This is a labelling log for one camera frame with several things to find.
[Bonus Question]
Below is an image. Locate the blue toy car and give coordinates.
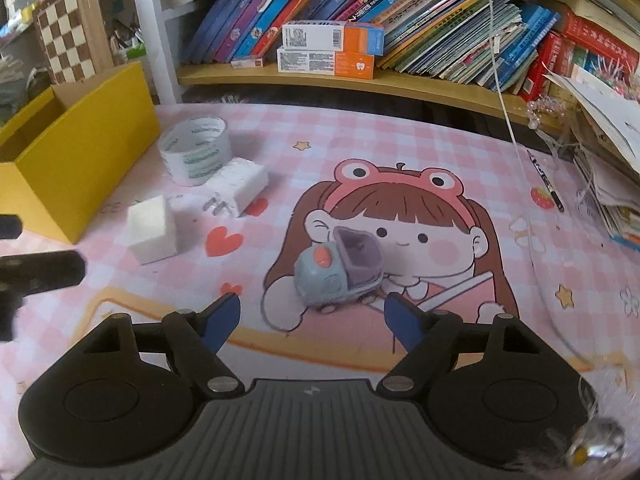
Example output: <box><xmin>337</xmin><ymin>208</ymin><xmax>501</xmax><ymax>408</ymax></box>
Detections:
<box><xmin>294</xmin><ymin>226</ymin><xmax>384</xmax><ymax>310</ymax></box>

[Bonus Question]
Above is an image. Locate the white foam block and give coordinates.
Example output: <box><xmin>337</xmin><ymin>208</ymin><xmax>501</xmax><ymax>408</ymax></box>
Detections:
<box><xmin>126</xmin><ymin>195</ymin><xmax>178</xmax><ymax>264</ymax></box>

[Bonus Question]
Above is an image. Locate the white plug charger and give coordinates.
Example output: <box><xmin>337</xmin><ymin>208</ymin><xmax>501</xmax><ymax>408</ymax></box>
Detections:
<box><xmin>203</xmin><ymin>157</ymin><xmax>269</xmax><ymax>218</ymax></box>

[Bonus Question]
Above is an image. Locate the white tape roll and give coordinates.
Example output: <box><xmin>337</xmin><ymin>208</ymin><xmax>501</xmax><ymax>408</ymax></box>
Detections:
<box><xmin>157</xmin><ymin>116</ymin><xmax>233</xmax><ymax>188</ymax></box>

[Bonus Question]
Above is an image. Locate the yellow cardboard box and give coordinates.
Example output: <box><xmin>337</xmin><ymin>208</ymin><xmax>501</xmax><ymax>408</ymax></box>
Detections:
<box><xmin>1</xmin><ymin>62</ymin><xmax>160</xmax><ymax>244</ymax></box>

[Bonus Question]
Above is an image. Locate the pink cartoon desk mat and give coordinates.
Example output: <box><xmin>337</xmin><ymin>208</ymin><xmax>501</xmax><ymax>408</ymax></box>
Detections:
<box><xmin>1</xmin><ymin>104</ymin><xmax>639</xmax><ymax>479</ymax></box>

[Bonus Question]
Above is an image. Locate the black pen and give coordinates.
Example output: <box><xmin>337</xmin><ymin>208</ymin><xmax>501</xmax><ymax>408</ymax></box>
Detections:
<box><xmin>527</xmin><ymin>152</ymin><xmax>565</xmax><ymax>212</ymax></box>

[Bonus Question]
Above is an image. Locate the brown chessboard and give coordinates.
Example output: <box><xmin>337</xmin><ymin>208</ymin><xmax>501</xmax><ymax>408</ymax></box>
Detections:
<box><xmin>34</xmin><ymin>0</ymin><xmax>114</xmax><ymax>84</ymax></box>

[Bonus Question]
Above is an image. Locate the stack of papers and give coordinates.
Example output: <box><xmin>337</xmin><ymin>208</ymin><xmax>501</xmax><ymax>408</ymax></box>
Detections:
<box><xmin>546</xmin><ymin>67</ymin><xmax>639</xmax><ymax>250</ymax></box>

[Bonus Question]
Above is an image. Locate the small red white box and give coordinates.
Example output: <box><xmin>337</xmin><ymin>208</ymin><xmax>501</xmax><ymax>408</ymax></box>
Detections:
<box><xmin>230</xmin><ymin>56</ymin><xmax>264</xmax><ymax>70</ymax></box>

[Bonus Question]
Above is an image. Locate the lower orange white carton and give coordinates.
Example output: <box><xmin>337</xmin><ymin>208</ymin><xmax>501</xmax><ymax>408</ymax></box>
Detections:
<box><xmin>277</xmin><ymin>47</ymin><xmax>375</xmax><ymax>80</ymax></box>

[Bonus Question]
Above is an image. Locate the orange white carton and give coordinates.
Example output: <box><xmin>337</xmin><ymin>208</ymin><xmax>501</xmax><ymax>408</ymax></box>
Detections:
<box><xmin>281</xmin><ymin>21</ymin><xmax>385</xmax><ymax>56</ymax></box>
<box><xmin>277</xmin><ymin>47</ymin><xmax>375</xmax><ymax>80</ymax></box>

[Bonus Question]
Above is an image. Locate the wooden bookshelf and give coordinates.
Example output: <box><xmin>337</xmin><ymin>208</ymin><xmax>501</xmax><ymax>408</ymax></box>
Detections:
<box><xmin>134</xmin><ymin>0</ymin><xmax>639</xmax><ymax>125</ymax></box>

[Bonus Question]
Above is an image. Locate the upper orange white carton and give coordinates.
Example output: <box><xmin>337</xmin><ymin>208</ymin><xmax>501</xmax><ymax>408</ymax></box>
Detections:
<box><xmin>281</xmin><ymin>21</ymin><xmax>385</xmax><ymax>56</ymax></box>

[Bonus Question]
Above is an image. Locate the row of leaning books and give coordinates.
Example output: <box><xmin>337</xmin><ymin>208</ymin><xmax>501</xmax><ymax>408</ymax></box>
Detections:
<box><xmin>183</xmin><ymin>0</ymin><xmax>639</xmax><ymax>101</ymax></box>

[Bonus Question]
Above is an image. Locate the white cable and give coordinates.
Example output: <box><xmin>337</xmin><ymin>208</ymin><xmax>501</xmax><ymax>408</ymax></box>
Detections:
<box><xmin>484</xmin><ymin>0</ymin><xmax>601</xmax><ymax>371</ymax></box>

